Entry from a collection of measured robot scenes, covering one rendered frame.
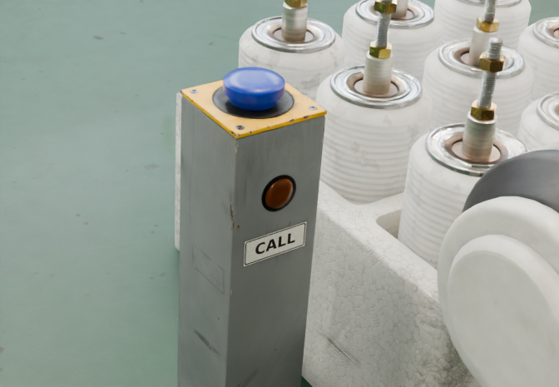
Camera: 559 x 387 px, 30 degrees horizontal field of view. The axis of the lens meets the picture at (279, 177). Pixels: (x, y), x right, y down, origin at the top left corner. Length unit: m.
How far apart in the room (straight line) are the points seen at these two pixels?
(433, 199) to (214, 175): 0.17
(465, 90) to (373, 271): 0.19
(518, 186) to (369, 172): 0.34
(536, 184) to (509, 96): 0.41
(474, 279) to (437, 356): 0.26
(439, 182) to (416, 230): 0.05
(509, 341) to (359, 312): 0.33
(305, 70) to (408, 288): 0.24
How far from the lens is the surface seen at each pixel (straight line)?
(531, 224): 0.48
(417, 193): 0.77
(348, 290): 0.83
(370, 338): 0.82
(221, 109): 0.67
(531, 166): 0.51
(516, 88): 0.91
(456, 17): 1.06
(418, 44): 0.98
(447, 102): 0.91
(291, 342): 0.77
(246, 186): 0.66
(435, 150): 0.77
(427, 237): 0.78
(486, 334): 0.52
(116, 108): 1.35
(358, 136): 0.83
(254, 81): 0.67
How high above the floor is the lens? 0.62
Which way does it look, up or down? 31 degrees down
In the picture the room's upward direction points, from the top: 4 degrees clockwise
